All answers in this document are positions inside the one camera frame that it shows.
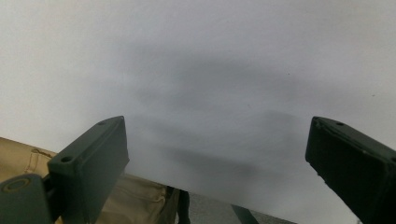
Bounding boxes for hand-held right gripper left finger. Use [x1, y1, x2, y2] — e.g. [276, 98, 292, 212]
[46, 115, 131, 224]

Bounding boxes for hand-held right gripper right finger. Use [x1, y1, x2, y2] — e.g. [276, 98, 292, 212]
[304, 116, 396, 224]

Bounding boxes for beige pants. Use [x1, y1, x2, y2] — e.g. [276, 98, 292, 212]
[0, 136, 182, 224]

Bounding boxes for dark metal bar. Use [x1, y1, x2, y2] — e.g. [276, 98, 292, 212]
[176, 189, 191, 224]

